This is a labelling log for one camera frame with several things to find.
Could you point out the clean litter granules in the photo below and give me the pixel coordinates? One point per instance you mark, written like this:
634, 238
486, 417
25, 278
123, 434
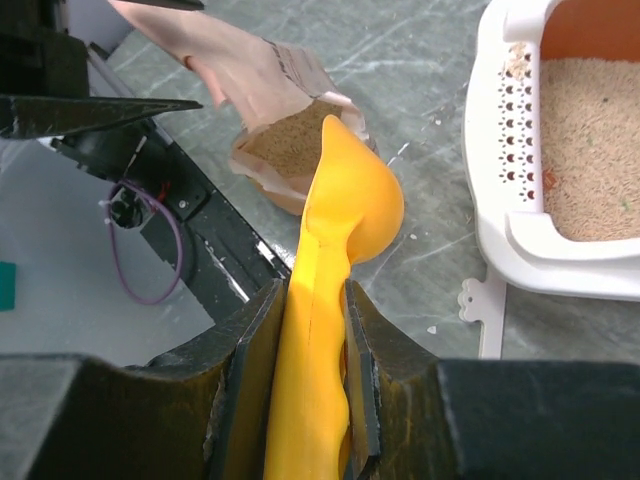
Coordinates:
590, 147

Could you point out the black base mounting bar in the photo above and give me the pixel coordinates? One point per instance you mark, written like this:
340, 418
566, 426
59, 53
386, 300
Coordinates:
160, 191

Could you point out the teal object on floor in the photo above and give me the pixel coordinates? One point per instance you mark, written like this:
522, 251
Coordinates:
7, 286

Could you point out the pink cat litter bag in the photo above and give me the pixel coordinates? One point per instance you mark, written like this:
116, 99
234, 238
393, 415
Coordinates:
281, 92

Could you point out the cream orange litter box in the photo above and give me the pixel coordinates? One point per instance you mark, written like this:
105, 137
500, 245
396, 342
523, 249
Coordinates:
502, 145

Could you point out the yellow plastic litter scoop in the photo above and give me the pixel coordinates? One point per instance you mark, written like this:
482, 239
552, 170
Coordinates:
353, 212

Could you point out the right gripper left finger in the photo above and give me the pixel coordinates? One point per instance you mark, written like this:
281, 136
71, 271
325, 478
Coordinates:
198, 411

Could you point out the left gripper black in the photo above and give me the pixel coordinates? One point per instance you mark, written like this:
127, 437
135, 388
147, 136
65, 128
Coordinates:
39, 57

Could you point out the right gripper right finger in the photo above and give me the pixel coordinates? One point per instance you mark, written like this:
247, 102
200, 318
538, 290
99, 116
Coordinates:
417, 416

